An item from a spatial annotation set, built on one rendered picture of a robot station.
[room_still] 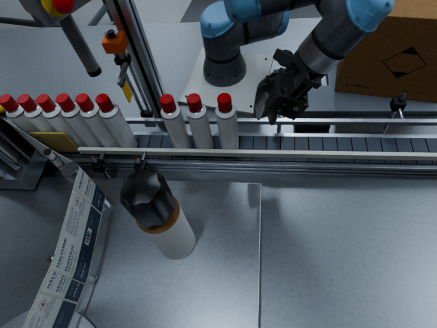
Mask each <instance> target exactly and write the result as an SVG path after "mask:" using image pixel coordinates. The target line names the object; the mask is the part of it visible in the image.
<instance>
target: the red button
mask: <svg viewBox="0 0 437 328"><path fill-rule="evenodd" d="M52 4H53V7H54V9H55V10H56V11H57V12H59V13H61V14H69V13H71V12H72V10H73V9H74V6H75V1H74V0H52Z"/></svg>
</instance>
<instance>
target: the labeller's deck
mask: <svg viewBox="0 0 437 328"><path fill-rule="evenodd" d="M91 179H92V181H93V182H94V183H95V184H96V185H97V186H98V187H99V188H100V189H101V190H102V191H103V192H104V193H105V195H106V196H108V197H110V198H111V199H112V201H113V205H112V207H111V208H110V210H108V211H107V212H103V213H102V216H101V222H100V226H99V231H98V236H97V240H96V246H95V249H94V255H93V258H92V264H91V267H90V273H89V275H91V276H92V275H95V276H97V282H96V283H95V284H90V283H89V282H88V281H87V282H86V285H85V288H84V290H83V293H82V295H81V298H80V300H79V303H78V306H77V308H76V310H75V311H76V312H78V313H80V314H81V315H83V316H84V317H85V318H86V319H87V320H88V321H89V322H90V323H91V324H92V325H93V326H94V328H258V327H259V263H260V230H261V183H241V182H197V181H175V180H166V182H167V184H168V186H169V188H170V190H171V192H172V195H173V196H174V197H175V198H176V199H177V201H178V203H179V205H180V207H181V209H182V211H183V213H184V215H185V217H186V219H187V221H188V223H189V225H190V227H191V229H192V231H193V232H194V235H195V238H196V243H195V246H194V249H193V251H192V253H191V254H190V255H188V256H187V257H186V258H184V259H181V260H170V259H168V258H166V257H165V256H164V255H163V254H162V252H161V251H160V250H159V249H158V248H157V247H156V246H155V244H154V243H153V242H152V241H151V240H150V239H149V237H148V236H147V235H146V234H145V233H144V232H143V231H142V230H141V229H140V228H139V226H138V224H137V222H136V219H135V218H134V217H133V216H132V215H131V214H130V213H129V212H128V211H127V210H126V209H125V208H124V206H123V205H122V204H121V203H120V192H121V190H122V188H123V184H124V179H110V178H91ZM72 191H73V185H72V184H71V183H70V182H69V181H68V180H67V179H65V177H45V176H41V177H40V179H39V181H38V183H37V185H36V188H35V190H25V189H0V328H1V327H2V326H4V324H6V323H8V322H9V321H10V320H12V319H13V318H15V317H16V316H19V315H20V314H23V313H24V312H27V311H29V310H31V308H32V305H33V303H34V300H35V299H36V296H37V295H38V292H39V290H40V288H41V285H42V283H43V281H44V279H45V277H46V275H47V272H48V270H49V267H50V265H51V264H50V263H49V262H47V258H48V256H53V257H54V255H55V251H56V248H57V244H58V241H59V237H60V233H61V230H62V226H63V223H64V218H65V216H66V212H67V209H68V205H69V201H70V197H71V195H72Z"/></svg>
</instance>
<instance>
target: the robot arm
mask: <svg viewBox="0 0 437 328"><path fill-rule="evenodd" d="M394 3H395V1H394V0H223V1H217V2H215V3H213V4H211V5H209V6H208V7H207V8H206V9H205V10H204V11H203V12H202V15H201V17H200V26H201V28H200V31H201V34H202V38H203V43H204V50H205V61H204V66H203V72H204V77H205V80H206V81H207V82H208V83H210V84H212V85H214V86H216V87H230V86H232V85H235V84H237V83H238V82H240V81H241V80H242V79H243V78H244V77H245V75H246V62H245V60H244V58H243V56H242V53H241V51H240V46H244V45H248V44H252V43H255V42H259V41H262V40H267V39H272V38H274V37H276V36H280V35H282V34H283V33H284V32H285V30H286V29H287V26H288V23H289V11H290V10H294V9H298V8H302V7H306V6H310V5H315V6H316V8H317V10H318V12H319V13H320V15H321V16H322V19H321V21H320V22H319V23H318V24H317V25H316V26H315V28H314V29H313V30H312V31H311V33H310V34H309V35H308V36H307V37H306V38H305V39H304V41H303V42H302V43H301V45H299V47H298V49H297V51H296V52H295V53H294V54H293V53H292V52H291V51H290V50H288V49H285V50H281V49H279V48H277V49H276V51H275V53H274V55H273V59H274V60H276V61H278V64H279V65H280V66H283V67H286V68H282V67H280V69H276V70H274V72H273V73H271V74H270V75H266V76H265V78H264V79H263V80H262V81H261V82H260V83H259V85H258V87H257V90H256V97H255V101H254V118H256V119H257V120H259V119H261V118H264V117H266V116H267V117H268V119H269V123H270V125H274V124H275V123H276V120H277V118H278V115H282V116H284V117H287V118H290V119H292V120H294V119H296V118H297V117H298V116H299V115H300V114H301V113H302V112H304V111H305V110H306V109H307V108H308V107H309V102H308V91H309V90H310V89H311V88H315V89H318V88H319V87H320V86H321V85H322V82H321V79H322V78H323V77H324V76H325V75H326V74H328V73H329V72H330V71H331V70H332V69H333V68H334V67H336V66H337V65H338V64H339V63H340V62H341V61H342V60H343V59H344V58H345V57H346V56H347V55H348V54H349V53H350V52H351V51H352V50H353V49H354V48H355V47H356V46H357V45H358V44H359V43H360V42H361V41H362V40H364V39H365V38H366V37H367V36H368V35H369V34H370V33H372V32H373V31H375V30H376V28H377V27H378V25H379V24H380V23H381V22H382V20H383V19H384V18H385V17H386V16H387V15H388V14H389V13H390V12H391V11H392V10H393V7H394Z"/></svg>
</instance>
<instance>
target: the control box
mask: <svg viewBox="0 0 437 328"><path fill-rule="evenodd" d="M74 1H75V6H74V9H73V10H72V12H71V13H69V14H61V13H59V12H57V11H56V10H55V9H54V7H53V4H52V0H19V2H20V3H21V5H22V7H23V8H24V9H25V11H27V12H28V13H30V14H31V15H33V16H34V17H36V18H38V19H39V20H41V21H43V22H44V23H46V24H48V25H49V26H54V25H55V24H57V23H58V22H60V21H61V20H63V19H64V18H66V17H67V16H69V15H70V14H72V13H73V12H75V11H76V10H78V9H79V8H81V7H82V6H84V5H85V4H87V3H88V2H90V1H91V0H74Z"/></svg>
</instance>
